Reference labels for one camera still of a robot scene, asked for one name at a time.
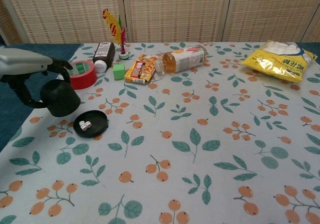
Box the colourful feather shuttlecock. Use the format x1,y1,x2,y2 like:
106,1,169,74
101,8,130,60

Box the red tape roll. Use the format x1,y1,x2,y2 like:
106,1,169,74
67,60,98,90

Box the amber tea bottle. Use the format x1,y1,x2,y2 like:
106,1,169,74
154,45,208,75

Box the green cube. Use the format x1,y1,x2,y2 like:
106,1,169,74
113,63,126,81

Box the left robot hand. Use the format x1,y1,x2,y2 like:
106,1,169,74
0,49,73,109

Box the yellow snack box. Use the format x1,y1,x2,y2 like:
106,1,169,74
124,53,157,85

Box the dark brown bottle white cap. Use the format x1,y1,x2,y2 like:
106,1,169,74
92,42,116,73

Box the woven folding screen panel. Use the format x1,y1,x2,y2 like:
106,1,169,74
123,0,235,44
222,0,320,43
303,8,320,43
0,0,30,44
0,0,127,44

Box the floral tablecloth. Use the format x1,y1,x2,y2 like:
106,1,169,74
0,42,320,224

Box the black round tray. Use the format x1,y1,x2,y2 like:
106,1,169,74
72,110,109,138

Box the black dice cup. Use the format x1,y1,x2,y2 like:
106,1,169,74
39,80,82,118

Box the yellow marshmallow bag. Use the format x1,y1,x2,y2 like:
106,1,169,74
239,40,318,83

